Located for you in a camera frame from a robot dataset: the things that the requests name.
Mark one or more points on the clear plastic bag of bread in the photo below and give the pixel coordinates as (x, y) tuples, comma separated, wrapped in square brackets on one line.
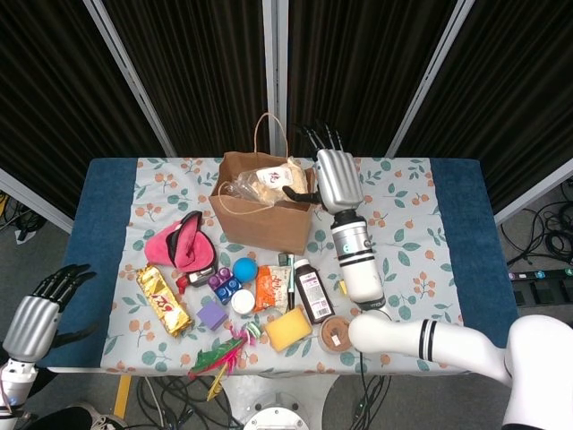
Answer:
[(268, 179)]

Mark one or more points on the gold foil biscuit pack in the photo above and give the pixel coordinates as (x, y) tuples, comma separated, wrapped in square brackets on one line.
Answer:
[(163, 300)]

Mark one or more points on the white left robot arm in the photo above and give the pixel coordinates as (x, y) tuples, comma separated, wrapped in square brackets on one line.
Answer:
[(15, 385)]

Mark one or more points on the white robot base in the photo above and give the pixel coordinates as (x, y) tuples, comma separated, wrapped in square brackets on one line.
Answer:
[(277, 394)]

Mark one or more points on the small yellow cube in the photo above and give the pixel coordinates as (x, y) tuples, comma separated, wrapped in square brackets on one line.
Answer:
[(342, 286)]

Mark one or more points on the blue ball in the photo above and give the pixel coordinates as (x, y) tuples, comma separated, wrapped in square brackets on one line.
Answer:
[(245, 271)]

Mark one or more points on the orange snack packet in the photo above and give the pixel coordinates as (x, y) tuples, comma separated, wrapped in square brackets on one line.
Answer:
[(271, 289)]

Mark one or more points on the yellow sponge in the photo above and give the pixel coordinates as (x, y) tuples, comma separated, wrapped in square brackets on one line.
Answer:
[(286, 329)]

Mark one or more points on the colourful feather shuttlecock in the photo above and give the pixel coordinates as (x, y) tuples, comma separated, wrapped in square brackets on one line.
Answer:
[(219, 354)]

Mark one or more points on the pink cloth black trim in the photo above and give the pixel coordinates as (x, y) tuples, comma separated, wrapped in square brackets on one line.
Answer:
[(161, 246)]

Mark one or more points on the purple foam cube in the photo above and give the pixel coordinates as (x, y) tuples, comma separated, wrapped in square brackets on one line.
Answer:
[(211, 315)]

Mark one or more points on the black bottle red cap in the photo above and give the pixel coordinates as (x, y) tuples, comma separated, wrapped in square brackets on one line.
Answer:
[(199, 277)]

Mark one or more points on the clear tub of rubber bands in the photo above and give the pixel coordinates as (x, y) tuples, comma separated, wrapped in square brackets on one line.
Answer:
[(333, 333)]

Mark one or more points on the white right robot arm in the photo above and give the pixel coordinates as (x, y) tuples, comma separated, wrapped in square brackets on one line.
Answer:
[(358, 269)]

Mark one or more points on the green white marker pen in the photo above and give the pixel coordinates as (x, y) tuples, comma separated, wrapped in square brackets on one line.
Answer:
[(291, 291)]

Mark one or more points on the white sneaker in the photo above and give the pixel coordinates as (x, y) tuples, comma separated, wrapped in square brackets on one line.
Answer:
[(105, 421)]

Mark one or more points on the black partition panel white frame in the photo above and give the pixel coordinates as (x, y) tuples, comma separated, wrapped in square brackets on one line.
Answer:
[(45, 89), (358, 67), (192, 67), (515, 89)]

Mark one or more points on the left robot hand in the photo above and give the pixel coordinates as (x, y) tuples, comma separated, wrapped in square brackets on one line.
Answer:
[(29, 329)]

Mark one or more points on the blue table cover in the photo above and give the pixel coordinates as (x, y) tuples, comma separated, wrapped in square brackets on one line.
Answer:
[(89, 233)]

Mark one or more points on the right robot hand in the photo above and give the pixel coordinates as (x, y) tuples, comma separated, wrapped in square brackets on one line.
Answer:
[(338, 179)]

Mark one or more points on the floral print tablecloth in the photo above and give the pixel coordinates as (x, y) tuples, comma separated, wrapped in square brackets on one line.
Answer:
[(147, 197)]

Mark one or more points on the clear tub of clips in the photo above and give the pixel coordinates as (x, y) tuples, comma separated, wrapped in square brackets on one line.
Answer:
[(242, 301)]

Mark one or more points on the purple blue toy block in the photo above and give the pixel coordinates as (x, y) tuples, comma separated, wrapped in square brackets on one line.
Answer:
[(226, 286)]

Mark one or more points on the brown paper bag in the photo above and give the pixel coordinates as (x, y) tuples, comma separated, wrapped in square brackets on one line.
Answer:
[(264, 228)]

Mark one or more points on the yellow floor tape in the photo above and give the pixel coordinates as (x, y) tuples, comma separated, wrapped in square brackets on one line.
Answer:
[(121, 398)]

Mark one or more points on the brown liquid bottle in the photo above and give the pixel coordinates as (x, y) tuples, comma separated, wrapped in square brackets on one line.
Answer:
[(313, 291)]

